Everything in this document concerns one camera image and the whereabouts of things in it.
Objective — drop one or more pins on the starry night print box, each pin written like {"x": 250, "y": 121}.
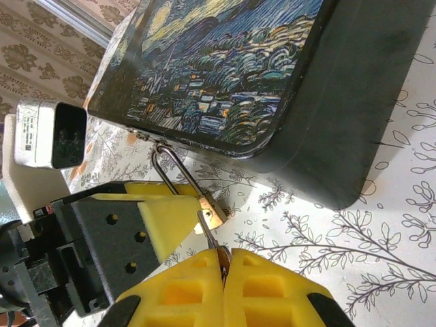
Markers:
{"x": 238, "y": 68}

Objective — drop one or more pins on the floral white tablecloth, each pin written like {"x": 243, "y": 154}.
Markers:
{"x": 340, "y": 255}

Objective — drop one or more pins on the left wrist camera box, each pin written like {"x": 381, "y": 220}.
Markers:
{"x": 37, "y": 133}

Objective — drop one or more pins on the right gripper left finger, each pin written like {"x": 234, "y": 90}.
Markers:
{"x": 184, "y": 296}

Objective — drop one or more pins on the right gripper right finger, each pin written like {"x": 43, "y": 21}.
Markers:
{"x": 272, "y": 299}

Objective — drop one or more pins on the brass padlock with silver shackle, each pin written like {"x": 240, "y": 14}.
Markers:
{"x": 218, "y": 214}

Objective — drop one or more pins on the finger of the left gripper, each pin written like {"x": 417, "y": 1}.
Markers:
{"x": 136, "y": 225}
{"x": 153, "y": 189}

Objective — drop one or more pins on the aluminium frame post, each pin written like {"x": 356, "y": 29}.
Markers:
{"x": 78, "y": 17}

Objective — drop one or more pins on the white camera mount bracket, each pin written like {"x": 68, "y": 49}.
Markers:
{"x": 30, "y": 190}

